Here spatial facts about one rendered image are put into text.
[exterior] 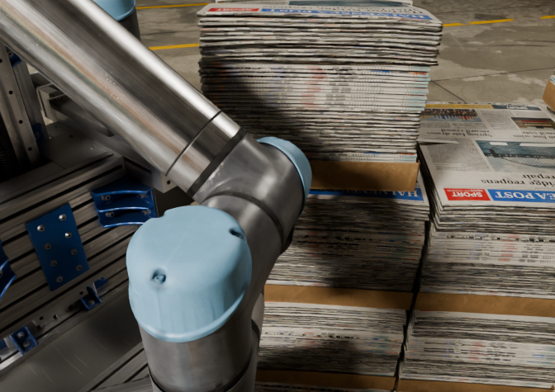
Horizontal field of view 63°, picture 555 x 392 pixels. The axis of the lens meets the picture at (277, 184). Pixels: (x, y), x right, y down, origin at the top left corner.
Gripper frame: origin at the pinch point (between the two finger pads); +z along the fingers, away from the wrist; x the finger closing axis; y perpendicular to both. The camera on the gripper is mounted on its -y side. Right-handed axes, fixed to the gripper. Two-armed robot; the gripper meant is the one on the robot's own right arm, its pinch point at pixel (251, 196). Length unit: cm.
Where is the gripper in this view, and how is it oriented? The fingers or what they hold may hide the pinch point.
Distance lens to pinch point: 61.9
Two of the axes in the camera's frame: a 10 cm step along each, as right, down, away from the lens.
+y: 0.0, -8.4, -5.5
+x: -10.0, -0.4, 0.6
